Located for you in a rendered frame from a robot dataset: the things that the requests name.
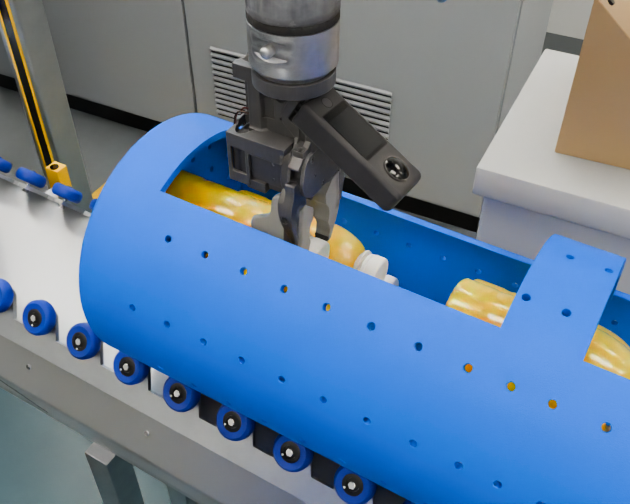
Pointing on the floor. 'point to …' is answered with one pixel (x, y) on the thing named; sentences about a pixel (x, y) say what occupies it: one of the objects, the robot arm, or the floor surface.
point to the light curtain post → (42, 89)
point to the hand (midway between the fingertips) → (315, 252)
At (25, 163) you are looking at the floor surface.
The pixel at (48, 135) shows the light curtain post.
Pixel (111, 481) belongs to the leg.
